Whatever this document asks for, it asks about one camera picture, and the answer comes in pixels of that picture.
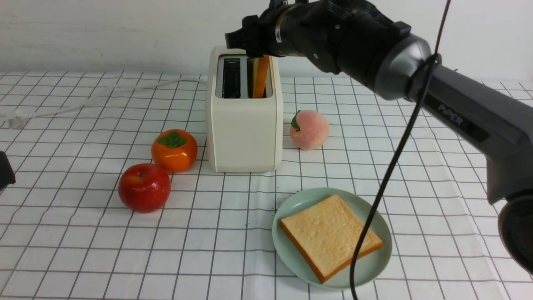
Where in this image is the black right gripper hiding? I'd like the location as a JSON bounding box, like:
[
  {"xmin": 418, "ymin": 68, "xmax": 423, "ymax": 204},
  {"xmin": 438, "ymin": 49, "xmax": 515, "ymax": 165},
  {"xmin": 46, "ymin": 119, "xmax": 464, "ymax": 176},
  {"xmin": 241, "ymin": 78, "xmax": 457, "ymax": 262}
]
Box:
[{"xmin": 225, "ymin": 8, "xmax": 287, "ymax": 58}]

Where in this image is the toast slice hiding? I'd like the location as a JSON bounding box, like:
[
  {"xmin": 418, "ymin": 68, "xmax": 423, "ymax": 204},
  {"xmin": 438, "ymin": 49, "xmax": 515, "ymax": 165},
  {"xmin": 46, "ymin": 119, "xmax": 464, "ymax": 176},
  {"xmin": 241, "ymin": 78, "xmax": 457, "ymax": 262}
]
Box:
[
  {"xmin": 252, "ymin": 55, "xmax": 270, "ymax": 98},
  {"xmin": 272, "ymin": 189, "xmax": 369, "ymax": 289}
]

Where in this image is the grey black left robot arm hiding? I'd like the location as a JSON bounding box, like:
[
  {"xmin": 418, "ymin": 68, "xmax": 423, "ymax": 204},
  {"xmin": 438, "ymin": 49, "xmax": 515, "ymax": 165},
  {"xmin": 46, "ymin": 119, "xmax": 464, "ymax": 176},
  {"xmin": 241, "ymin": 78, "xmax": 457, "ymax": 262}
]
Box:
[{"xmin": 0, "ymin": 151, "xmax": 16, "ymax": 192}]

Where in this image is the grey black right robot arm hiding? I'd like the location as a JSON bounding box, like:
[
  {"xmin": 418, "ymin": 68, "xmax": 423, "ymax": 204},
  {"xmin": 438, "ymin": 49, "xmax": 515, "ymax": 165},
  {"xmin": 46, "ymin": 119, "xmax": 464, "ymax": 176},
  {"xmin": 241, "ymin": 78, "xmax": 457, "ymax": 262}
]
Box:
[{"xmin": 225, "ymin": 0, "xmax": 533, "ymax": 273}]

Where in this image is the white two-slot toaster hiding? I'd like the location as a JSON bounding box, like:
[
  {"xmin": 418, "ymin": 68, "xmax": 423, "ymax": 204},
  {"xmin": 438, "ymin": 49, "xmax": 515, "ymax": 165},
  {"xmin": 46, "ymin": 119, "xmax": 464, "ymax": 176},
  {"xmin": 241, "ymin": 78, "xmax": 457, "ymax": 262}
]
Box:
[{"xmin": 205, "ymin": 45, "xmax": 284, "ymax": 173}]

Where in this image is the pink fake peach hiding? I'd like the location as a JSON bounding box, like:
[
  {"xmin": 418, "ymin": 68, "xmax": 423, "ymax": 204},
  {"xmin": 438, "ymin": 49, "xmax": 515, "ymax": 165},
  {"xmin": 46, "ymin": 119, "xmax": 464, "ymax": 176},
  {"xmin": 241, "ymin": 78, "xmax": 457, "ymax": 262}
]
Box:
[{"xmin": 289, "ymin": 110, "xmax": 330, "ymax": 150}]

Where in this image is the orange fake persimmon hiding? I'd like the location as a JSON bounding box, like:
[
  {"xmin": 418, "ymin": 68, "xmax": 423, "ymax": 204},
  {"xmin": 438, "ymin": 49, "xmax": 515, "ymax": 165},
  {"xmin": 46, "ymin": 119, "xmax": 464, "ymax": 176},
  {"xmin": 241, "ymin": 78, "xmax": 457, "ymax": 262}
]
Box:
[{"xmin": 152, "ymin": 129, "xmax": 198, "ymax": 173}]

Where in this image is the red fake apple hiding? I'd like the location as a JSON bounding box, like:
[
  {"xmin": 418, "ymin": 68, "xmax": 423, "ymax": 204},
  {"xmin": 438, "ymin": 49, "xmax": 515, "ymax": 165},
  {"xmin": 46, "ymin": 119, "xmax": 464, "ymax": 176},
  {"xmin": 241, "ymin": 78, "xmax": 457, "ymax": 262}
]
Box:
[{"xmin": 117, "ymin": 163, "xmax": 171, "ymax": 213}]

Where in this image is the light green plate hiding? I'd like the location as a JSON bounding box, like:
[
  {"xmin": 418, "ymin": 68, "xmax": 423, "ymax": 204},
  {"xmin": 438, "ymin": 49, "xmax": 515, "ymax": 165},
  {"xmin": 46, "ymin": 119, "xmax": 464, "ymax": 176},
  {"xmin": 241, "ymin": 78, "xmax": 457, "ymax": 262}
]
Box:
[{"xmin": 271, "ymin": 187, "xmax": 392, "ymax": 290}]

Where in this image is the white checkered tablecloth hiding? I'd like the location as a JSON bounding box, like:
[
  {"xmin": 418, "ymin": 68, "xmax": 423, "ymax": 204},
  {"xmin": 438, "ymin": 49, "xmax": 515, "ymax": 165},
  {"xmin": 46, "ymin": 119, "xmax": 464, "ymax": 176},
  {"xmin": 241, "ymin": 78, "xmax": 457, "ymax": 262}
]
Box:
[{"xmin": 0, "ymin": 71, "xmax": 532, "ymax": 300}]

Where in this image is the black right camera cable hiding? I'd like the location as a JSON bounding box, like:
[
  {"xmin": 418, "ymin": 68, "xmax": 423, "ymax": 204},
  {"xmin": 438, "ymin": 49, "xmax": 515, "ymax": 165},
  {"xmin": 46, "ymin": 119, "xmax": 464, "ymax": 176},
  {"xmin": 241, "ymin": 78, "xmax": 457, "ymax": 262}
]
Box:
[{"xmin": 349, "ymin": 0, "xmax": 452, "ymax": 300}]

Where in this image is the white toaster power cable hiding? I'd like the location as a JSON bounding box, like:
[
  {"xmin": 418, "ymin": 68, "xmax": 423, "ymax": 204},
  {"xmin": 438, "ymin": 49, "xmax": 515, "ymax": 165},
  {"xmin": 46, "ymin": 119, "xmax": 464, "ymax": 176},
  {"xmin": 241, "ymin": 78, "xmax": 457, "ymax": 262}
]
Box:
[{"xmin": 3, "ymin": 78, "xmax": 208, "ymax": 129}]

